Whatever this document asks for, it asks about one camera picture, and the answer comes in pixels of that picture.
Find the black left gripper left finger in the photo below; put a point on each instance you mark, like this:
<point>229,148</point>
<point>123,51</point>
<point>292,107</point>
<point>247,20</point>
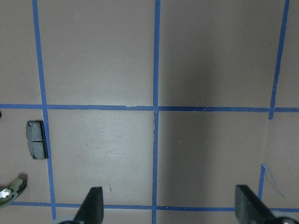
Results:
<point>92,208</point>

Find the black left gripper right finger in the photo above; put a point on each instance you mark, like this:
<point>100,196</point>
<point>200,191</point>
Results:
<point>249,209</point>

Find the green brake shoe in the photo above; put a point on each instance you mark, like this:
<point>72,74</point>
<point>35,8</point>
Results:
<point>13,191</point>

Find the black brake pad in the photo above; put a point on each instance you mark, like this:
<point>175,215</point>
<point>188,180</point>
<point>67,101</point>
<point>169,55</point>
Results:
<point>35,136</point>

